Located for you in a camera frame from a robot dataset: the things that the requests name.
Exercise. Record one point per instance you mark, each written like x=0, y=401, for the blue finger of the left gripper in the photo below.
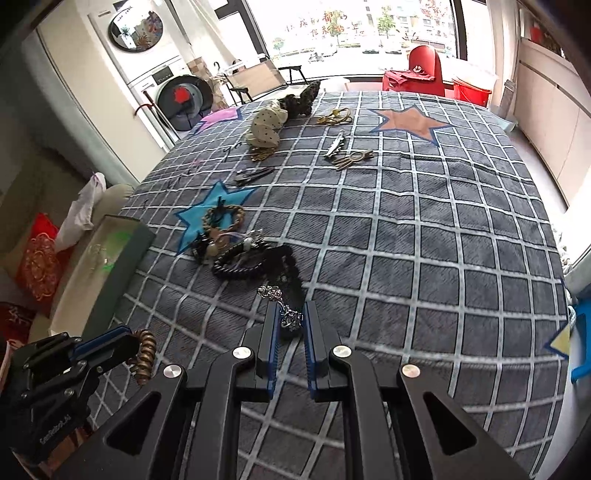
x=109, y=349

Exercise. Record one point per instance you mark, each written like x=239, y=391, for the silver hair clip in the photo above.
x=336, y=146

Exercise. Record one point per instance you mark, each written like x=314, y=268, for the white jewelry tray box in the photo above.
x=100, y=277

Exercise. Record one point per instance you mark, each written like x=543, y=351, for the cream polka dot scrunchie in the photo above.
x=264, y=129

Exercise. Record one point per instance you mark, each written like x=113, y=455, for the green sofa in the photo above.
x=20, y=320

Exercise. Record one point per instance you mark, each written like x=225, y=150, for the black dotted scrunchie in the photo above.
x=301, y=104

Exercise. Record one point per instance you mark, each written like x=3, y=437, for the black rectangular hair clip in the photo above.
x=282, y=272

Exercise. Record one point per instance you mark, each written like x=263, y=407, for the grey checked bedspread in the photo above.
x=437, y=250

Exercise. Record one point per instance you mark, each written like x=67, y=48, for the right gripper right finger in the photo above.
x=324, y=381

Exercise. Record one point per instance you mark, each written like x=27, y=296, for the gold filigree hair clip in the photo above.
x=259, y=154

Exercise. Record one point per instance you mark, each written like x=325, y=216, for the white plastic bag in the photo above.
x=79, y=216

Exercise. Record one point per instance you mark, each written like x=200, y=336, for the red plastic chair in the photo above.
x=424, y=74

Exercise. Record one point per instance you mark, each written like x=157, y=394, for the red bucket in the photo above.
x=464, y=91

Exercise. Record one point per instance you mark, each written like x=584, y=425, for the blue plastic stool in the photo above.
x=581, y=344

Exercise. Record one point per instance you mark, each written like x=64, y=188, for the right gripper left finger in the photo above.
x=257, y=379

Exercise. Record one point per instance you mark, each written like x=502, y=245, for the folding beige chair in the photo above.
x=246, y=84

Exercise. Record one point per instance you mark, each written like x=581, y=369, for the white washing machine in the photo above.
x=167, y=96

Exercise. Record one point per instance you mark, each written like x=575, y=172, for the dark slim hair clip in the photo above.
x=245, y=177

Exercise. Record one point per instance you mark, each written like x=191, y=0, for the red embroidered cushion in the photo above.
x=41, y=268

